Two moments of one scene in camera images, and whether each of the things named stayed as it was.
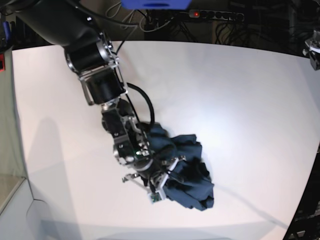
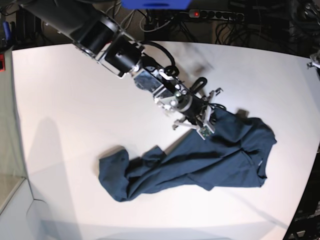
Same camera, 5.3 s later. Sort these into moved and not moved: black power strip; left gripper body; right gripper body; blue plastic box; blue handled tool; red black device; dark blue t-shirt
Moved: right gripper body; dark blue t-shirt; left gripper body
Not moved: blue handled tool; red black device; blue plastic box; black power strip
